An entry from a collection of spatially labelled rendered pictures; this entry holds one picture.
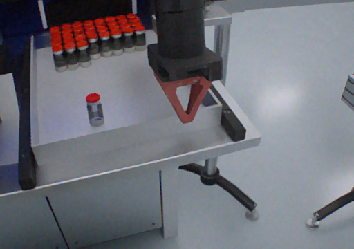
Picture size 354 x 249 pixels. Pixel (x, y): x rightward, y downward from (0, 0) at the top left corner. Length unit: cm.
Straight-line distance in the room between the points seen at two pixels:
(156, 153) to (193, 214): 103
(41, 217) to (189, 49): 87
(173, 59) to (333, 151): 156
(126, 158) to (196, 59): 16
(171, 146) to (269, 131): 144
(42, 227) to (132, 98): 74
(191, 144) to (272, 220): 106
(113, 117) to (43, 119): 11
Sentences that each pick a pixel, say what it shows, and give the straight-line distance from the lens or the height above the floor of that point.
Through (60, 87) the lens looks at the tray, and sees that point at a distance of 61.
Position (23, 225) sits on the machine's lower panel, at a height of 29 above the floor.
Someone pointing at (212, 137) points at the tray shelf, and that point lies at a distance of 49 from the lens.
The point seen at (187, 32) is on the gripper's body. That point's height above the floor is 104.
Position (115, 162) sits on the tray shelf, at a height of 88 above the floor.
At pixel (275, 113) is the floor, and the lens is 202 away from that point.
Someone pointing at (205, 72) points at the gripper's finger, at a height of 100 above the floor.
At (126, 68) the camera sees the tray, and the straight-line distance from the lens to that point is 64.
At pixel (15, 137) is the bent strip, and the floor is 88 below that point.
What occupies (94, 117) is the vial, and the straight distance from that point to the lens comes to 50.
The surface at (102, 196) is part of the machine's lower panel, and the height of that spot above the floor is 35.
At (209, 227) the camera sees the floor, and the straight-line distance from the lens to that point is 145.
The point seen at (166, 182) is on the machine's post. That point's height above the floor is 34.
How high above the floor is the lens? 121
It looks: 39 degrees down
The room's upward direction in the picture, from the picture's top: straight up
